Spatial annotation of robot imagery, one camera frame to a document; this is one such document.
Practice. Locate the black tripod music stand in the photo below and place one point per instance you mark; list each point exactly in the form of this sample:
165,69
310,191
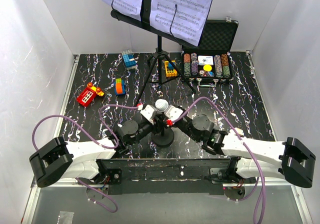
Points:
159,55

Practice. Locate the playing card deck box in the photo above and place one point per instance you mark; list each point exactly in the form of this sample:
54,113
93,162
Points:
205,60

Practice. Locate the yellow blue brick frame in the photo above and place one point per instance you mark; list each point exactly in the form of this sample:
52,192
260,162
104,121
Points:
170,71

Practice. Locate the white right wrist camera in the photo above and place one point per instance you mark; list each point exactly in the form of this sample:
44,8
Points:
172,113

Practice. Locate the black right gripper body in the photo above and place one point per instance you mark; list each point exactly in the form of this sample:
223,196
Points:
185,124

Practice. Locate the orange blue toy car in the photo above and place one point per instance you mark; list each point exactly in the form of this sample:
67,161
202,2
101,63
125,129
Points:
120,88

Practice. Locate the black desktop microphone stand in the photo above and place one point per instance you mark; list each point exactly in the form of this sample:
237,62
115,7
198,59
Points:
162,135

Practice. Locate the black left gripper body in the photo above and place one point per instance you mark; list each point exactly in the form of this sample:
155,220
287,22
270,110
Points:
146,130

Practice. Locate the white microphone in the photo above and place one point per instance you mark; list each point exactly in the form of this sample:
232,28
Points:
161,105

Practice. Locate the yellow dealer chip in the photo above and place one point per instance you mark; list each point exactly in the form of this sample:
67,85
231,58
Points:
207,68

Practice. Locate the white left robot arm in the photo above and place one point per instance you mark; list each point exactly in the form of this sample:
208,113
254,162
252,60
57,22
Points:
61,159

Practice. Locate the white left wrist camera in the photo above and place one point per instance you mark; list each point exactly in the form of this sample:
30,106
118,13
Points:
149,112

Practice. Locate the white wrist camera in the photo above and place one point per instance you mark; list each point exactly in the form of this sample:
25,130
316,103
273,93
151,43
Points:
172,113
149,112

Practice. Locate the black poker chip case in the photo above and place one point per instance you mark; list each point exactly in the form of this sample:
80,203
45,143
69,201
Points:
216,40

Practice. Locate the right sheet music page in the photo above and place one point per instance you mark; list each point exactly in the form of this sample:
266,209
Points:
182,19

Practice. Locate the blue white brick stack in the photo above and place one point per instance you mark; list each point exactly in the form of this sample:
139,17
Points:
129,60

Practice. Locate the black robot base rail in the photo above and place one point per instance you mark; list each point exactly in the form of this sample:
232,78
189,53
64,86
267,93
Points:
167,175

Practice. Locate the red toy brick house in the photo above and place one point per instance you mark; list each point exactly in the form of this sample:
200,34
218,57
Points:
89,94

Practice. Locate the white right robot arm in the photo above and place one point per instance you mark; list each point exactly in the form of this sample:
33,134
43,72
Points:
289,160

